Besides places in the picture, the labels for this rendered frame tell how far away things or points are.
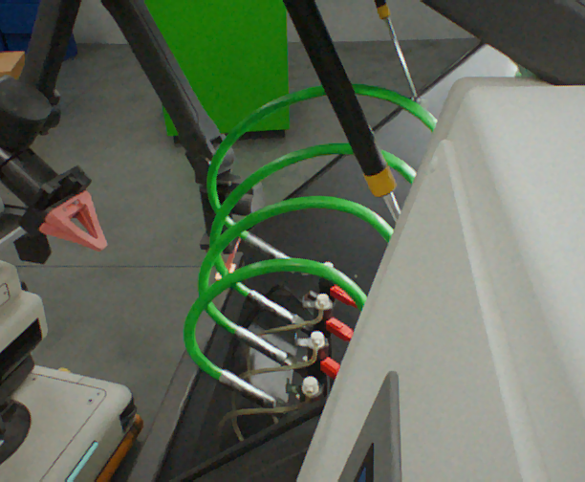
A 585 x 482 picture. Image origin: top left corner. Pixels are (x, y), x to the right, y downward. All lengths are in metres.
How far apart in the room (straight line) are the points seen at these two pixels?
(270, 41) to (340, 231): 3.02
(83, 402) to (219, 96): 2.78
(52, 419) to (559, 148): 1.79
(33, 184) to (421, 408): 0.62
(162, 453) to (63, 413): 1.07
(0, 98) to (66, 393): 1.37
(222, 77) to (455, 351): 3.98
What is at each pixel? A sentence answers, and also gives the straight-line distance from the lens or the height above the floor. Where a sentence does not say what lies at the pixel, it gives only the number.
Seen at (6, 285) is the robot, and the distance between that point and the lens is 1.48.
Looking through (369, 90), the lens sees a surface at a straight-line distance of 0.71.
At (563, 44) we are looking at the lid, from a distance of 0.34.
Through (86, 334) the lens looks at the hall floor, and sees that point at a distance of 2.61.
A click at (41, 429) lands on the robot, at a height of 0.28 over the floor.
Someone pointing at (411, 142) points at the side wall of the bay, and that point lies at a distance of 1.08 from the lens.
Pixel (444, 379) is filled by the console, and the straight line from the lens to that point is 0.21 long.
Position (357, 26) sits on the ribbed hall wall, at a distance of 7.32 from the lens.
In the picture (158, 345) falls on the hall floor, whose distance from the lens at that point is 2.45.
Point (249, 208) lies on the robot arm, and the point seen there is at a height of 1.15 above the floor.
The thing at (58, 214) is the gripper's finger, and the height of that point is 1.30.
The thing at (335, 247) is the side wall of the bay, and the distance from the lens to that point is 1.20.
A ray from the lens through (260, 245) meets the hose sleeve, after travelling 0.83.
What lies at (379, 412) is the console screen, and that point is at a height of 1.43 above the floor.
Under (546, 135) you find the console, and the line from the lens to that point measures 0.27.
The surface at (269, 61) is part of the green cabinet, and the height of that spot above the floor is 0.60.
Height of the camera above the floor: 1.64
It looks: 33 degrees down
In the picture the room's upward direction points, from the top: 2 degrees counter-clockwise
